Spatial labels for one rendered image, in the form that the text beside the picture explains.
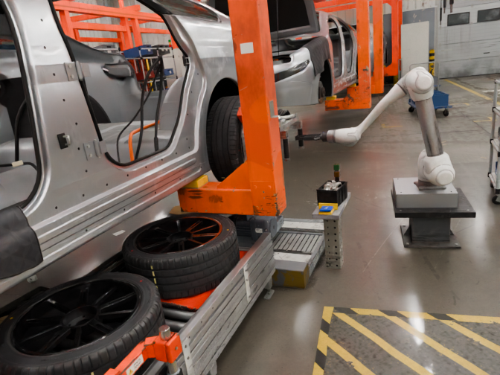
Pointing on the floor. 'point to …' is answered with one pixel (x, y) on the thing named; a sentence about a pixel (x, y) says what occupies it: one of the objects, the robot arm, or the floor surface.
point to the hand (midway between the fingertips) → (300, 137)
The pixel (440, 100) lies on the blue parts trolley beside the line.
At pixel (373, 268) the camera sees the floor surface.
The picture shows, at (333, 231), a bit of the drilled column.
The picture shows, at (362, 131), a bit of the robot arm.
